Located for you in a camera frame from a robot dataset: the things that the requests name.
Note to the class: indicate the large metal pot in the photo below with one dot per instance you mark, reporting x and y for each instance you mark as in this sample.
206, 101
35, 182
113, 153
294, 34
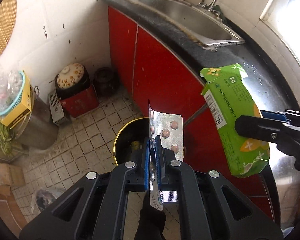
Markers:
40, 127

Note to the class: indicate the green paper carton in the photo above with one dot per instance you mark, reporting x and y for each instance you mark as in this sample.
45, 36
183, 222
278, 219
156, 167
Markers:
230, 97

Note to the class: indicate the teal plastic basket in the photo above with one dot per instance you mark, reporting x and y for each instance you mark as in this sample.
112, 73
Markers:
22, 87

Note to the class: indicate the grey plastic basket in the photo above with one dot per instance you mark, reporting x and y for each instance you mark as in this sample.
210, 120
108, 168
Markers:
56, 110

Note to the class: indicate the bamboo mat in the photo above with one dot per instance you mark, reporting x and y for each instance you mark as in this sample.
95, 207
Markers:
2, 25

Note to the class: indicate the person's dark trouser leg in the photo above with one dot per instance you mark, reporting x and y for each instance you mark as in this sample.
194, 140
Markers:
150, 225

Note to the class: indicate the dark brown jar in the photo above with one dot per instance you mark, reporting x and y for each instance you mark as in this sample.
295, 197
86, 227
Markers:
105, 81

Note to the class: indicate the yellow cardboard box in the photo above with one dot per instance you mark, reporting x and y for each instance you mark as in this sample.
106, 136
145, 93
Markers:
17, 115

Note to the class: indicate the narrow red cabinet door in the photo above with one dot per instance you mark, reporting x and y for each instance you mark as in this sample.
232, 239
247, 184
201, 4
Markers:
122, 50

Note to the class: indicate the green leafy vegetable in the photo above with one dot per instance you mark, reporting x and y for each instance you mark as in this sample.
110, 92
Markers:
1, 135

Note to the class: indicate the red square container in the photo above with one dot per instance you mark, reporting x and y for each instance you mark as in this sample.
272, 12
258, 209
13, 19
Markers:
80, 102

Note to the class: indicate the black bin yellow rim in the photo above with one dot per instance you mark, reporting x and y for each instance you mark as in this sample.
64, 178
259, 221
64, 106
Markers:
130, 135

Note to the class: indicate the wide red cabinet door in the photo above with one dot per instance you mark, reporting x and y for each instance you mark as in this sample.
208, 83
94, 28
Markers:
165, 80

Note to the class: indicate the silver pill blister pack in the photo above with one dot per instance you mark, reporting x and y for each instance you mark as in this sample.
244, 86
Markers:
167, 125

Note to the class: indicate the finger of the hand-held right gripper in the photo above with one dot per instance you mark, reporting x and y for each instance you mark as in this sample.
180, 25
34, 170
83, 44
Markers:
272, 116
255, 128

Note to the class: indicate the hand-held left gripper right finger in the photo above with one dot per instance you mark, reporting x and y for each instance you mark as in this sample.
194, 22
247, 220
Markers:
160, 160

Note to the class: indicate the grey plastic bag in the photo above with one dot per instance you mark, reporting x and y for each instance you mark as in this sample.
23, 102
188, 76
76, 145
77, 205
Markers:
43, 200

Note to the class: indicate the brown cardboard box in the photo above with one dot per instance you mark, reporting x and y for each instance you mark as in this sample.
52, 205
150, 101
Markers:
12, 175

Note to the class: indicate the stainless steel sink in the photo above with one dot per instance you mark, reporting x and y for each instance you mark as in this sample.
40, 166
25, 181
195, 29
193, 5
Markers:
185, 17

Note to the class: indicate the dark green cloth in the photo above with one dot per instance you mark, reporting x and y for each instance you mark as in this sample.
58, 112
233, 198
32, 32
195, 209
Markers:
218, 12

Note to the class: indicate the floral lid ceramic pot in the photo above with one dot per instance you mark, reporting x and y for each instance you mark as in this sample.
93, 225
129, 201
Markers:
70, 76

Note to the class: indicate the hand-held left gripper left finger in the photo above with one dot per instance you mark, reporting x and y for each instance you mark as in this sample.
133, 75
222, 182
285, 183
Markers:
147, 160

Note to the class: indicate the clear plastic bag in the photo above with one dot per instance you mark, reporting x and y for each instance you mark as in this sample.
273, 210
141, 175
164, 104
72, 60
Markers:
2, 85

